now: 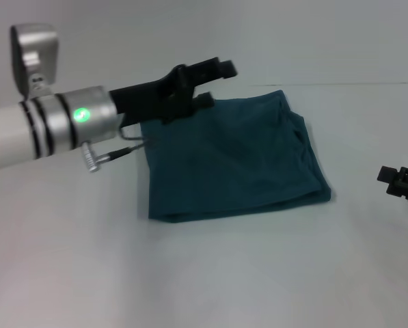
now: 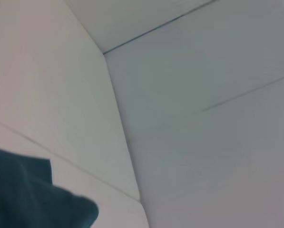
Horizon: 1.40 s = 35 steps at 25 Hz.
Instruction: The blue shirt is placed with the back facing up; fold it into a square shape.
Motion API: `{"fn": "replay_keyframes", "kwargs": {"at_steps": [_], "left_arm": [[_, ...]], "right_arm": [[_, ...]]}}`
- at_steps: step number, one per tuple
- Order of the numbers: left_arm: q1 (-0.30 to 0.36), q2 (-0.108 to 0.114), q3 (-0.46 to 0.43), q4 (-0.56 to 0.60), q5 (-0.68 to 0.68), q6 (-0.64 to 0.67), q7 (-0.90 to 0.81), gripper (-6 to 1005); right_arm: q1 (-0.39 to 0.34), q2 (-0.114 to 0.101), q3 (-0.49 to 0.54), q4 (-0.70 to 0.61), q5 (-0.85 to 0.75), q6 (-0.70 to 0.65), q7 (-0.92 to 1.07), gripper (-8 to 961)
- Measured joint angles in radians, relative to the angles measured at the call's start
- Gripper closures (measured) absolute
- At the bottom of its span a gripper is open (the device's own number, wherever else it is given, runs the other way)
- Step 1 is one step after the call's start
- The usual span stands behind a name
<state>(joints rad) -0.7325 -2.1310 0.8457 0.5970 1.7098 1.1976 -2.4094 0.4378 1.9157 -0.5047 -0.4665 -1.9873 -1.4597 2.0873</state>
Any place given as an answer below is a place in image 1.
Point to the teal blue shirt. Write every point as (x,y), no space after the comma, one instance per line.
(231,160)

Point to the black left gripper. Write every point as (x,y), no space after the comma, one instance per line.
(152,97)

